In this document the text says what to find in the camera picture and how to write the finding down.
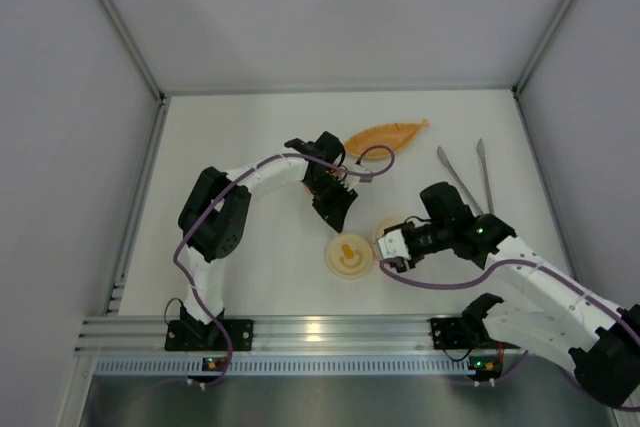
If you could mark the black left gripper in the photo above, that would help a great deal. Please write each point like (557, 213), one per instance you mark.
(333, 199)

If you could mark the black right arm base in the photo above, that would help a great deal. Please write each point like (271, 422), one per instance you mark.
(456, 333)

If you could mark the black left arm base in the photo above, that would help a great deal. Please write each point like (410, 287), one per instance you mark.
(183, 336)

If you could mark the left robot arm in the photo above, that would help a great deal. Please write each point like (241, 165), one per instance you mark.
(214, 216)

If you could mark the aluminium front rail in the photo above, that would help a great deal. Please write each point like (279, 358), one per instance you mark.
(270, 335)

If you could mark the perforated cable tray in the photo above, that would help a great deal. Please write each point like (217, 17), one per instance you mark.
(197, 366)

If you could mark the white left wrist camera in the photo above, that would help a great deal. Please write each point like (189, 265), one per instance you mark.
(363, 174)

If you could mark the cream lid orange handle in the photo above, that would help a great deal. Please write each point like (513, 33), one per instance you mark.
(349, 256)

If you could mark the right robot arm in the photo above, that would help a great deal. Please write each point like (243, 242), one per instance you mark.
(529, 303)

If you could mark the steel food tongs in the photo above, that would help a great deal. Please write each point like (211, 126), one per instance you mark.
(479, 192)

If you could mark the cream lid pink handle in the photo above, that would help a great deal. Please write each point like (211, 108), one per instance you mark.
(380, 230)

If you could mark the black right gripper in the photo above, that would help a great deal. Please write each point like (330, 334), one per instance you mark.
(407, 240)

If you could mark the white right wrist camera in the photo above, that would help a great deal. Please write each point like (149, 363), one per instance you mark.
(392, 245)

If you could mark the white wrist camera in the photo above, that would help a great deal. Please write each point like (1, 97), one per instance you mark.
(363, 174)
(392, 245)

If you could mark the orange lunch bowl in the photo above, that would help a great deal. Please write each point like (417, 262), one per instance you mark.
(308, 190)

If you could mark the woven fish-shaped basket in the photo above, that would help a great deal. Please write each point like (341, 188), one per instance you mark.
(380, 141)

